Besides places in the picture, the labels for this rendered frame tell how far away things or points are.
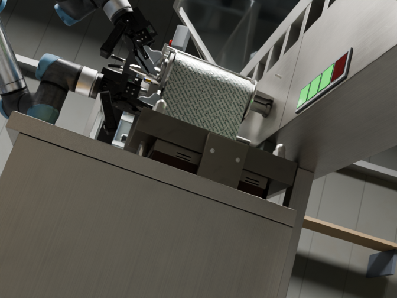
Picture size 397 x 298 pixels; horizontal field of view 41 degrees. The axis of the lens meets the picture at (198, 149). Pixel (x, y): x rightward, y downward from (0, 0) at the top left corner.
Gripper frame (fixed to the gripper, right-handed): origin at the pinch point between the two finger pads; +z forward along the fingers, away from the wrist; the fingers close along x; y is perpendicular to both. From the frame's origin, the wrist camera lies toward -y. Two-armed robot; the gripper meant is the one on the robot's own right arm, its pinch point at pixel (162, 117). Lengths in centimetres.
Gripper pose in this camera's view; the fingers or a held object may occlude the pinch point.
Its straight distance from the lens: 145.2
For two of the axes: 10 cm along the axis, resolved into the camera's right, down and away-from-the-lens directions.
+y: 2.8, -9.1, 3.0
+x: -2.4, 2.4, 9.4
